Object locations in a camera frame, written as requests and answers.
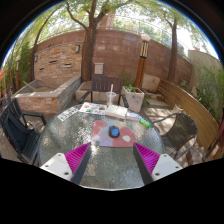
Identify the colourful picture leaflet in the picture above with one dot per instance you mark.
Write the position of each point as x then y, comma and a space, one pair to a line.
91, 108

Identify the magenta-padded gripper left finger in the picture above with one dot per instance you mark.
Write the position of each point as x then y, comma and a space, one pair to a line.
60, 165

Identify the clear plastic cup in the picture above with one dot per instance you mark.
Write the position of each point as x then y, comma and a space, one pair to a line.
111, 100

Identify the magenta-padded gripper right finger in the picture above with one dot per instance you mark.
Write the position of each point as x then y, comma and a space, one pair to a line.
163, 165

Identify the multicoloured patchy mouse pad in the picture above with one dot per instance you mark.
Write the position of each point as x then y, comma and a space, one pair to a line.
100, 138

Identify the grey wall utility box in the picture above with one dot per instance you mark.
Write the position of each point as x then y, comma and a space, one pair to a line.
98, 68

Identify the white square planter with plant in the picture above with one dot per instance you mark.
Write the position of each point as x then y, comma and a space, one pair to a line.
133, 98

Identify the raised stone garden bed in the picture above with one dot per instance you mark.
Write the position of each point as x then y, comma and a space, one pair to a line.
43, 100

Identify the small pale planter box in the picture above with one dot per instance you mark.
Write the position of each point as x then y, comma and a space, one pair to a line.
178, 108

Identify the white drinking straw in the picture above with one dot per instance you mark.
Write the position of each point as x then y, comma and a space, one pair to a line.
111, 88

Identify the wooden garden lamp post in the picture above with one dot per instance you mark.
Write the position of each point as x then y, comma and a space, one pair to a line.
140, 70

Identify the leaning thin tree trunk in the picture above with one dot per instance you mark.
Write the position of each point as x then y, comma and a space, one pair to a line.
33, 63

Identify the small green packet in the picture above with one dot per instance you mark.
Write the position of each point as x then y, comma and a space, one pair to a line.
144, 122

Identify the dark wooden slatted chair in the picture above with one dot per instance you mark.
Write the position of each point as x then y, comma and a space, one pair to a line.
101, 83

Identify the black wall lamp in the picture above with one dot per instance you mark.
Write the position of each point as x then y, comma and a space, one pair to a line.
36, 58
77, 48

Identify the white license plate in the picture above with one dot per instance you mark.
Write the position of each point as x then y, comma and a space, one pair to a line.
67, 114

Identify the black metal chair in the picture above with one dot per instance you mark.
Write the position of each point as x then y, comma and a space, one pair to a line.
18, 133

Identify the forked tree trunk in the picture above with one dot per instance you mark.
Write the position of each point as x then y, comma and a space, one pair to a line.
88, 50

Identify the curved wooden slat bench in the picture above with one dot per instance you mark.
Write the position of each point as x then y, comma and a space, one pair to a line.
193, 110

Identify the slim straight tree trunk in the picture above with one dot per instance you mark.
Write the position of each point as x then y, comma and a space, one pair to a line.
173, 56

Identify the blue and black computer mouse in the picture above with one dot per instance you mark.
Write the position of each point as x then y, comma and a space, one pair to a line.
114, 132

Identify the open white book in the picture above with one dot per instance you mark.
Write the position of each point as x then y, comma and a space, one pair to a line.
116, 111

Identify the blue and white booklet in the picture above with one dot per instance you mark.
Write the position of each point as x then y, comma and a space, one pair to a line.
132, 116

